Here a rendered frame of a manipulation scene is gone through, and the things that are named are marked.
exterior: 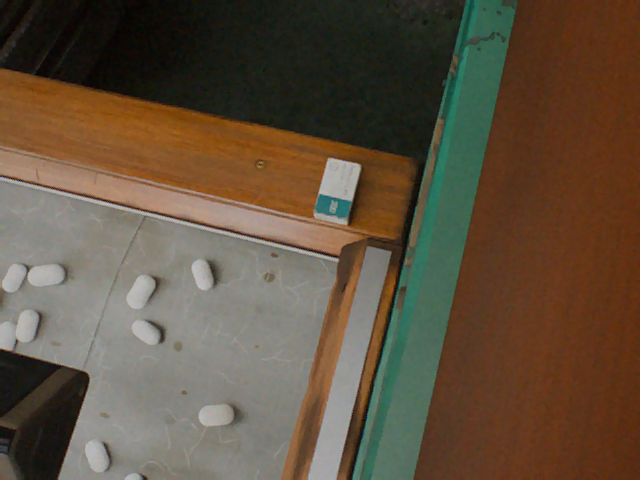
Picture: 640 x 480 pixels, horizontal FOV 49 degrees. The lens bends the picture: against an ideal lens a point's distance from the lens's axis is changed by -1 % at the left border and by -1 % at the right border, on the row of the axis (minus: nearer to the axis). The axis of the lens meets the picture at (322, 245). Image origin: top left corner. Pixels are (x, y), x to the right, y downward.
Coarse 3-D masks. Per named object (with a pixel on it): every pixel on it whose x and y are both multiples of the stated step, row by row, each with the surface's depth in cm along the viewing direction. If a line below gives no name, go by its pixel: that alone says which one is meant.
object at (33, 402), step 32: (0, 352) 40; (0, 384) 37; (32, 384) 38; (64, 384) 38; (0, 416) 35; (32, 416) 35; (64, 416) 39; (0, 448) 33; (32, 448) 36; (64, 448) 40
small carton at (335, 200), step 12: (336, 168) 71; (348, 168) 71; (360, 168) 71; (324, 180) 71; (336, 180) 71; (348, 180) 71; (324, 192) 70; (336, 192) 70; (348, 192) 70; (324, 204) 70; (336, 204) 70; (348, 204) 70; (324, 216) 70; (336, 216) 70; (348, 216) 70
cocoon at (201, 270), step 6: (192, 264) 72; (198, 264) 72; (204, 264) 72; (192, 270) 72; (198, 270) 72; (204, 270) 72; (210, 270) 72; (198, 276) 72; (204, 276) 72; (210, 276) 72; (198, 282) 72; (204, 282) 71; (210, 282) 72; (204, 288) 72; (210, 288) 72
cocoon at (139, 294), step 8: (136, 280) 72; (144, 280) 72; (152, 280) 72; (136, 288) 71; (144, 288) 71; (152, 288) 72; (128, 296) 71; (136, 296) 71; (144, 296) 71; (136, 304) 71; (144, 304) 72
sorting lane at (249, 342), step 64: (0, 192) 77; (64, 192) 76; (0, 256) 75; (64, 256) 75; (128, 256) 74; (192, 256) 74; (256, 256) 74; (320, 256) 73; (0, 320) 73; (64, 320) 73; (128, 320) 73; (192, 320) 72; (256, 320) 72; (320, 320) 72; (128, 384) 71; (192, 384) 71; (256, 384) 70; (128, 448) 69; (192, 448) 69; (256, 448) 69
